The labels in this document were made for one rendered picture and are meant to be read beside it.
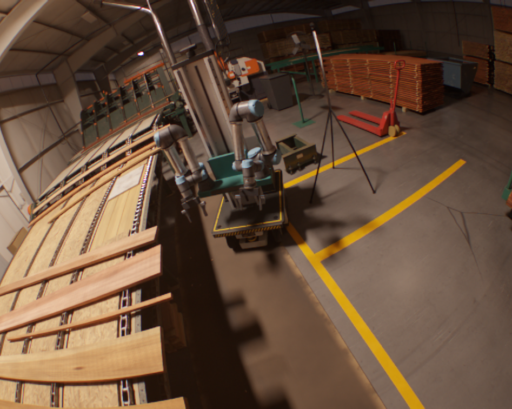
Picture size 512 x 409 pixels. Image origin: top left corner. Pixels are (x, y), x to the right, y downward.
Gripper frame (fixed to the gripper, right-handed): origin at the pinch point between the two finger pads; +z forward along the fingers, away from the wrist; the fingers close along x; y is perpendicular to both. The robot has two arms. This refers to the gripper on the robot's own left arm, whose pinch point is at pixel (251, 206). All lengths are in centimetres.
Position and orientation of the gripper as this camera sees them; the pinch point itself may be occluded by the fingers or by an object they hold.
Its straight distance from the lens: 151.6
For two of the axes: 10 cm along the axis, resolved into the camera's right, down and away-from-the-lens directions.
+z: 0.7, 9.6, 2.8
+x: 9.7, 0.1, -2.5
